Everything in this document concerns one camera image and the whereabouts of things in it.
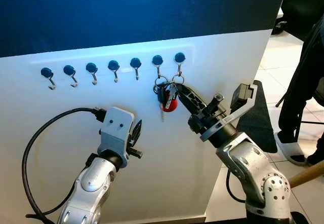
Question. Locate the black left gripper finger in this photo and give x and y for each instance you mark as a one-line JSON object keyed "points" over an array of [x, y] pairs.
{"points": [[137, 132]]}

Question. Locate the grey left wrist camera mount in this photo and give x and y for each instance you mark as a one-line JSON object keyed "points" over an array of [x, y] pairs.
{"points": [[115, 130]]}

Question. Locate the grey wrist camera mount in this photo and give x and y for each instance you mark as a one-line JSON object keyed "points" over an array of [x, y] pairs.
{"points": [[115, 130], [228, 120]]}

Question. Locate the wooden table leg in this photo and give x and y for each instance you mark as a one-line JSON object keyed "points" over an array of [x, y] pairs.
{"points": [[309, 173]]}

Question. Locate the person in dark blue shirt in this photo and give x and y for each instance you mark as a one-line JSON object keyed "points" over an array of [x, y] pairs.
{"points": [[298, 82]]}

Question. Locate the key bunch with red tag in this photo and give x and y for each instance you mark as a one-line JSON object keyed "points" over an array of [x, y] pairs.
{"points": [[170, 105]]}

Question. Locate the blue magnetic wall hook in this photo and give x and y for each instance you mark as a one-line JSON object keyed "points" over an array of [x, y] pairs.
{"points": [[113, 65], [135, 62], [91, 67], [179, 57], [46, 73], [69, 70], [157, 60]]}

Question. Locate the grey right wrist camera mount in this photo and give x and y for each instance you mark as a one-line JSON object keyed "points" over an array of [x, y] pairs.
{"points": [[228, 120]]}

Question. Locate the black floor mat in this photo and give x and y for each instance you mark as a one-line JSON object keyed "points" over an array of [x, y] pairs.
{"points": [[258, 117]]}

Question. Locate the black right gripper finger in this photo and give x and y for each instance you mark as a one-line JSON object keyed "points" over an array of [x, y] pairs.
{"points": [[198, 122], [195, 102]]}

